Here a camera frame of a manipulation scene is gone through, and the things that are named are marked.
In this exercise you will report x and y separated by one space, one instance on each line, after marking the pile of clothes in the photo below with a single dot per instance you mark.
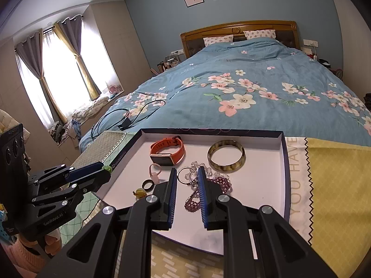
62 131

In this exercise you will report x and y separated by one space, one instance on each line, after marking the person's left forearm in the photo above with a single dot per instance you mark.
23 257

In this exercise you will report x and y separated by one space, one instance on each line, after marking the crumpled window seat bedding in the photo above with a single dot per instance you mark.
92 107

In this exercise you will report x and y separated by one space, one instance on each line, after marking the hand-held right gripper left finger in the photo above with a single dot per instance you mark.
171 202

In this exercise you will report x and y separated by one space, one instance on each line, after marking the dark blue cardboard tray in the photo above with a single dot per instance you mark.
255 197

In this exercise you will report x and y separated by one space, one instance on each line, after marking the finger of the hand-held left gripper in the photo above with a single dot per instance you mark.
85 171
89 184

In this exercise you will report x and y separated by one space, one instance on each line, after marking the grey and yellow curtain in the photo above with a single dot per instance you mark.
29 58
72 34

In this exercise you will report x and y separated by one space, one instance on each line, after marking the teal quilted mat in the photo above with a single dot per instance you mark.
87 208

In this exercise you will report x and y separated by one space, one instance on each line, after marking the wooden bed headboard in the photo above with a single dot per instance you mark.
240 27

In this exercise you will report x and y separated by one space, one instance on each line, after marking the white puffer jacket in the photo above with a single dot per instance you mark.
7 120

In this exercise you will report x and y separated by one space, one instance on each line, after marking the white wall socket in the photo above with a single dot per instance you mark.
310 42

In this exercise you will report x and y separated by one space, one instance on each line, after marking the small yellow charm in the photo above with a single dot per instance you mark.
140 194

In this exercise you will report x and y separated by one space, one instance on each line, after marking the bedside cosmetics clutter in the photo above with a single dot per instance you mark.
168 62

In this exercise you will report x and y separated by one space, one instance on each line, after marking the brown marbled bangle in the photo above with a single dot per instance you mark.
226 169

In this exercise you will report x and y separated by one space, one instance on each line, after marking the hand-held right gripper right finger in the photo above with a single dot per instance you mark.
203 202

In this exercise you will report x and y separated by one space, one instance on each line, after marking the white dotted pillow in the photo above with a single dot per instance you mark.
218 40
259 34

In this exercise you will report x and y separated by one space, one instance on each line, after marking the person's left hand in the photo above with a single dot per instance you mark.
53 243

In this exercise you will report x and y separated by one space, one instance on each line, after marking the orange smart watch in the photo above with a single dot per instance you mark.
162 159

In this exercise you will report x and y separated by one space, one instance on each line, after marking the blue floral duvet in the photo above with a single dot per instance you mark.
246 69

